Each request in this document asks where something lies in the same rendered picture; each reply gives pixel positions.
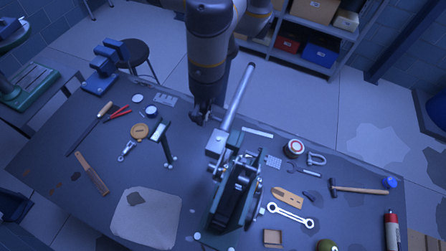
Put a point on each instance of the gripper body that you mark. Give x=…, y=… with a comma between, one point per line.
x=200, y=111

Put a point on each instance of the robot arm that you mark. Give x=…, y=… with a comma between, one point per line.
x=209, y=38

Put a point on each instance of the grey tube lever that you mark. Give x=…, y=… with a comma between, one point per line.
x=237, y=97

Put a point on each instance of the green block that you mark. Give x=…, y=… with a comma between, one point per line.
x=235, y=140

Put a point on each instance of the black stand with card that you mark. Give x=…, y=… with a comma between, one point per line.
x=159, y=131

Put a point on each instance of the grey notched gauge plate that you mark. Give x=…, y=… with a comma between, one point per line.
x=164, y=99

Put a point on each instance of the blue round tin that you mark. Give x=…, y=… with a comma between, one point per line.
x=151, y=110

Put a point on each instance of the small grey pin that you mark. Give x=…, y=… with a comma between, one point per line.
x=141, y=114

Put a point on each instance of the white flat bar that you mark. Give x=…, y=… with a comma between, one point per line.
x=257, y=132

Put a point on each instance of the orange round tape measure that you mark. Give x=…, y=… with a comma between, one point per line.
x=139, y=131

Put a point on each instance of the white round disc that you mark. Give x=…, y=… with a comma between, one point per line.
x=137, y=98

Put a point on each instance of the silver turnbuckle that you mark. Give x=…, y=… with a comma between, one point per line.
x=127, y=150

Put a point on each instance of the black round stool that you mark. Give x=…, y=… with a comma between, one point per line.
x=137, y=50

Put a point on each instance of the grey perforated plate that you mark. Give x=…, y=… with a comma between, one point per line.
x=273, y=162

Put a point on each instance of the red white round tin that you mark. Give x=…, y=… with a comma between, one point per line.
x=294, y=147

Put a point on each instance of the blue bench vise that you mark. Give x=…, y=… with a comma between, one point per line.
x=104, y=66

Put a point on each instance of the red storage bin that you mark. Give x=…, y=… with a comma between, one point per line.
x=286, y=44

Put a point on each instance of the dark open spanner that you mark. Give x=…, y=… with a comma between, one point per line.
x=296, y=169

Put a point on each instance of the silver shackle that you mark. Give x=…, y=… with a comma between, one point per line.
x=312, y=158

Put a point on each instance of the beige cloth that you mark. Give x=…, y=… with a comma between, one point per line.
x=150, y=223

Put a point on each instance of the blue storage bin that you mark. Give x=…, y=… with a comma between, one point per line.
x=319, y=55

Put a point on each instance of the small cardboard box on shelf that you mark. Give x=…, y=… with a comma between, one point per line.
x=277, y=4

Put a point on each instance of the grey side table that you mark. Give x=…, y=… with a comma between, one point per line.
x=68, y=75

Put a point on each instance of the small dark blue wedge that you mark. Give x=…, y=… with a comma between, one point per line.
x=309, y=195

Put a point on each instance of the large cardboard box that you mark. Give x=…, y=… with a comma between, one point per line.
x=313, y=10

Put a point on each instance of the grey shelf unit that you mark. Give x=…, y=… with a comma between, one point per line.
x=345, y=45

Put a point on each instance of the cream box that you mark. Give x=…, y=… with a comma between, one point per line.
x=345, y=20

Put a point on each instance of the green drill press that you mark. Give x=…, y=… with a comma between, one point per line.
x=29, y=85

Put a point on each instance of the green ball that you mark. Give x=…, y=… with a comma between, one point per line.
x=325, y=245

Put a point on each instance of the small blue cap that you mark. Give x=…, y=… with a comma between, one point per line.
x=389, y=182

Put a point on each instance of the dark blue box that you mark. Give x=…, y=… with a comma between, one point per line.
x=14, y=205

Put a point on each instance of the dark blue steel beam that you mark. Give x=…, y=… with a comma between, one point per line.
x=400, y=42

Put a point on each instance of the red white cylinder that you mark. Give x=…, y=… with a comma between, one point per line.
x=392, y=231

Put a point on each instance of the blue drum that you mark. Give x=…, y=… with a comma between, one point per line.
x=438, y=109

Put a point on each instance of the wooden crate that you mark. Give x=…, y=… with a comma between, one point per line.
x=423, y=242

